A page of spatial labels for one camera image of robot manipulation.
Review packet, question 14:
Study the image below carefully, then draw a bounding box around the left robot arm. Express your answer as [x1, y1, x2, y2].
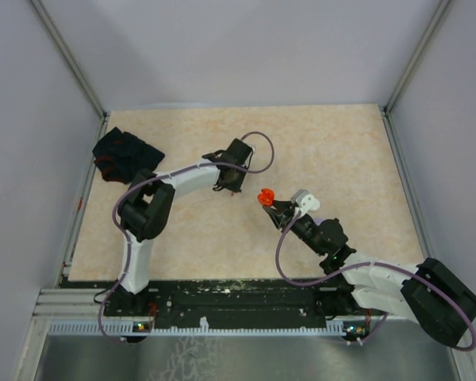
[104, 139, 255, 316]

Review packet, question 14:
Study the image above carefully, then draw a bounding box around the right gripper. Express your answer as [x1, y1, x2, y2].
[264, 198, 326, 256]

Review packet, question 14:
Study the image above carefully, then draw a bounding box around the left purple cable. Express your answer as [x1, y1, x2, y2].
[97, 131, 276, 345]

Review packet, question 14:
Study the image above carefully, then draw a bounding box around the orange earbud case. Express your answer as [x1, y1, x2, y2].
[257, 188, 275, 207]

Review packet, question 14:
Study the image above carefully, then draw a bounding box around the black cloth pouch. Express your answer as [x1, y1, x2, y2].
[92, 127, 165, 184]

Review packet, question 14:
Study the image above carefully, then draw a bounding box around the white cable duct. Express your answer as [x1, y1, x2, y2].
[48, 317, 365, 337]

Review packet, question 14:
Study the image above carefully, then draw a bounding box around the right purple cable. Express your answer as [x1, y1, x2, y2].
[275, 210, 476, 351]

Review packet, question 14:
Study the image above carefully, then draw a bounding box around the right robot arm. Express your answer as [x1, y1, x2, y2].
[261, 196, 476, 352]

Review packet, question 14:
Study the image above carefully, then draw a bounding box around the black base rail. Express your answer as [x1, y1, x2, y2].
[104, 279, 380, 329]

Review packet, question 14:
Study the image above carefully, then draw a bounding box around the purple cable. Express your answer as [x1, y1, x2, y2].
[97, 131, 276, 345]
[275, 210, 476, 351]

